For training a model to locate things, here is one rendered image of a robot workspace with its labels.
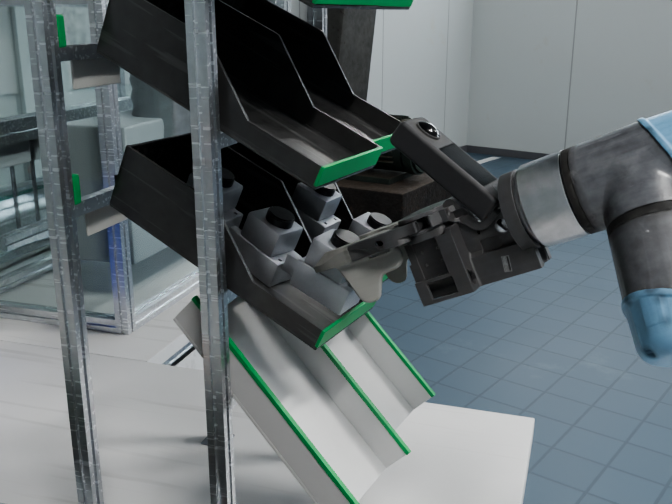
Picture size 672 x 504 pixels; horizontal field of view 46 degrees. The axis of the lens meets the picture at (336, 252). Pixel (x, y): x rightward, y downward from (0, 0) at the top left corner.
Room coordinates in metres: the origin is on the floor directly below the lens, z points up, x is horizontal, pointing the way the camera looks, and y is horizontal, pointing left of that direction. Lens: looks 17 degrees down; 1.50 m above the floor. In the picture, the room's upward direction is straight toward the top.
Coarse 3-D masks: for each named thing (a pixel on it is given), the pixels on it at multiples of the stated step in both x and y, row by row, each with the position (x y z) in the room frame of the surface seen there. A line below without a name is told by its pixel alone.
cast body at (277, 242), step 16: (272, 208) 0.80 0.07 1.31; (256, 224) 0.79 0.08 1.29; (272, 224) 0.79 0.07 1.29; (288, 224) 0.79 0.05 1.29; (240, 240) 0.80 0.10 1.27; (256, 240) 0.79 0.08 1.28; (272, 240) 0.78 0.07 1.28; (288, 240) 0.79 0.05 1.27; (256, 256) 0.79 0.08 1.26; (272, 256) 0.78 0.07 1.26; (256, 272) 0.79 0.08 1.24; (272, 272) 0.78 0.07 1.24
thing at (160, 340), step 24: (168, 312) 1.66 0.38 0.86; (0, 336) 1.52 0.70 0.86; (24, 336) 1.52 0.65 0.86; (48, 336) 1.52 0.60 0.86; (96, 336) 1.52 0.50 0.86; (120, 336) 1.52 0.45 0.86; (144, 336) 1.52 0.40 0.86; (168, 336) 1.52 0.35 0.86; (144, 360) 1.40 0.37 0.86; (168, 360) 1.50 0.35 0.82; (192, 360) 1.57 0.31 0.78
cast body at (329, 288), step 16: (320, 240) 0.74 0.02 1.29; (336, 240) 0.74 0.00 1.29; (352, 240) 0.74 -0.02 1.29; (288, 256) 0.77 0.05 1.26; (320, 256) 0.74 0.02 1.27; (288, 272) 0.77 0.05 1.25; (304, 272) 0.75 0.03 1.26; (320, 272) 0.74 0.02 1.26; (336, 272) 0.73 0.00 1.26; (304, 288) 0.75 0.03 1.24; (320, 288) 0.74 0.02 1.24; (336, 288) 0.73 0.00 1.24; (336, 304) 0.73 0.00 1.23; (352, 304) 0.75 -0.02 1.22
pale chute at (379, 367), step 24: (336, 336) 0.97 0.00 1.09; (360, 336) 0.99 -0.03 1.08; (384, 336) 0.98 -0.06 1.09; (360, 360) 0.97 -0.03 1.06; (384, 360) 0.98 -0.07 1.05; (408, 360) 0.97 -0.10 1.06; (360, 384) 0.93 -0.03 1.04; (384, 384) 0.96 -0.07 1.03; (408, 384) 0.96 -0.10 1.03; (384, 408) 0.92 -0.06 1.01; (408, 408) 0.95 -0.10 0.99
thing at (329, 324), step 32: (128, 160) 0.81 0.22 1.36; (160, 160) 0.87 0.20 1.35; (192, 160) 0.93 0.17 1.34; (224, 160) 0.91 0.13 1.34; (128, 192) 0.81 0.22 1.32; (160, 192) 0.79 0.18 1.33; (192, 192) 0.77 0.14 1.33; (256, 192) 0.89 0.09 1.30; (160, 224) 0.79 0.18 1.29; (192, 224) 0.78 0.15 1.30; (224, 224) 0.76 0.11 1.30; (192, 256) 0.78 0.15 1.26; (256, 288) 0.74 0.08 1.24; (288, 288) 0.79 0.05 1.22; (288, 320) 0.72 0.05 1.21; (320, 320) 0.76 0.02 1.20; (352, 320) 0.77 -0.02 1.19
